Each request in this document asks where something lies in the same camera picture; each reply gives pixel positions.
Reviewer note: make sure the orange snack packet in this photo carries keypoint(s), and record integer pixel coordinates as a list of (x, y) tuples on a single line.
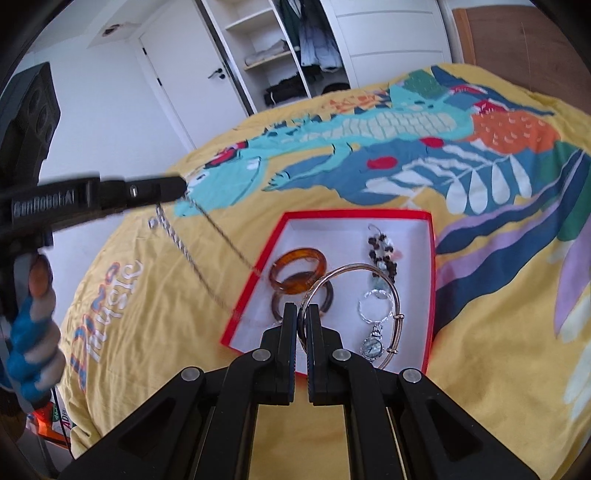
[(46, 420)]

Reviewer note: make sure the white room door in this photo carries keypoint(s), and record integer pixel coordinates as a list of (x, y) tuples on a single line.
[(184, 69)]

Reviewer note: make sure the person's left hand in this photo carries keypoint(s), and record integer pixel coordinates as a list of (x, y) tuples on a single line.
[(34, 332)]

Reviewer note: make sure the wooden door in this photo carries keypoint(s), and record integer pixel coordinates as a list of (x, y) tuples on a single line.
[(517, 46)]

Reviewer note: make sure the black speaker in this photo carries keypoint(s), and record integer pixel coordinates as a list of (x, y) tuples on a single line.
[(32, 115)]

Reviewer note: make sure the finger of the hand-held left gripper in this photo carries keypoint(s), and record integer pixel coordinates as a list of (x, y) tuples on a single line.
[(138, 190)]

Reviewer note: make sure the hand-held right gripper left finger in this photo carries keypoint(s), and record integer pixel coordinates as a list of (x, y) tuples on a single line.
[(292, 369)]

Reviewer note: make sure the thin gold bangle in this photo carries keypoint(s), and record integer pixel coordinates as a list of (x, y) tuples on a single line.
[(355, 266)]

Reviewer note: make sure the yellow printed blanket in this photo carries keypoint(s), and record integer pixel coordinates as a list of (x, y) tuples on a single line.
[(161, 300)]

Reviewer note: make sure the amber bangle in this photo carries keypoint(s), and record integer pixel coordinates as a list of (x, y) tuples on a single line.
[(300, 254)]

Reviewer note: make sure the white wardrobe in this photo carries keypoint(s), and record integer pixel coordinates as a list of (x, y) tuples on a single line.
[(392, 37)]

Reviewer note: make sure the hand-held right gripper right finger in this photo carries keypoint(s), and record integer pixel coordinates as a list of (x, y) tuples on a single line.
[(311, 369)]

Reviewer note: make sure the dark brown bangle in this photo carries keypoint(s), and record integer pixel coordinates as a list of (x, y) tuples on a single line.
[(328, 297)]

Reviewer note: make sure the red box with white inside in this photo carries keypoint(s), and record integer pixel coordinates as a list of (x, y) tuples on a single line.
[(341, 240)]

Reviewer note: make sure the hanging clothes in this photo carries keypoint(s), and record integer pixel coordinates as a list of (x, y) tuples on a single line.
[(314, 41)]

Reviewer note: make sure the dark folded clothes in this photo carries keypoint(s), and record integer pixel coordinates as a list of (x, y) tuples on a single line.
[(284, 92)]

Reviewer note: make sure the light folded clothes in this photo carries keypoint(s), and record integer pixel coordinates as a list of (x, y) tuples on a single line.
[(265, 53)]

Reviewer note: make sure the silver wristwatch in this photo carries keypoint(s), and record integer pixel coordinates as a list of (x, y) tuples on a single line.
[(371, 348)]

